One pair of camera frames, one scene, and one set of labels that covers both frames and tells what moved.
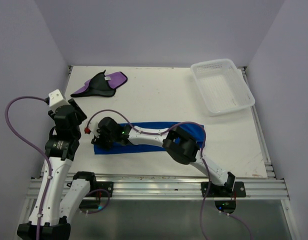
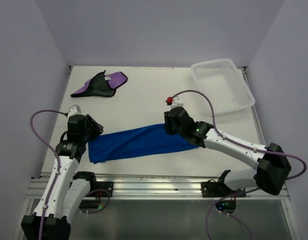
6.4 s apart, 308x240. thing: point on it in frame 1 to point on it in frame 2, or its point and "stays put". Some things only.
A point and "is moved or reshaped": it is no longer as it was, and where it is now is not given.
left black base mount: x=106 y=186 stays put
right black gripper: x=100 y=142 to x=167 y=128
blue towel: x=196 y=131 is moved or reshaped
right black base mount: x=230 y=189 stays put
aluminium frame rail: x=257 y=187 stays put
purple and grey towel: x=101 y=84 stays put
